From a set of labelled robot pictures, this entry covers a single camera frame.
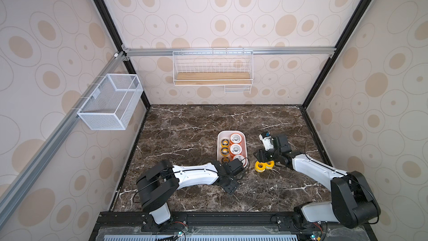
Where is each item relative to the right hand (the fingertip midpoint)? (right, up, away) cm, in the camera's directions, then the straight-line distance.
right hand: (257, 153), depth 90 cm
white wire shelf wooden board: (-12, +48, +10) cm, 51 cm away
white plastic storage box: (-18, +9, +9) cm, 23 cm away
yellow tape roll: (+1, -9, -1) cm, 9 cm away
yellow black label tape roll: (-17, +4, +10) cm, 20 cm away
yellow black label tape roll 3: (-17, -4, +2) cm, 18 cm away
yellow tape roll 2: (+6, -7, -1) cm, 9 cm away
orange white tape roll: (-11, +7, +8) cm, 15 cm away
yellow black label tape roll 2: (-18, 0, +7) cm, 19 cm away
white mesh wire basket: (-91, +27, +17) cm, 97 cm away
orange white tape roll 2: (-12, +1, +4) cm, 12 cm away
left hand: (-14, -14, -7) cm, 21 cm away
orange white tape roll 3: (-9, -2, 0) cm, 9 cm away
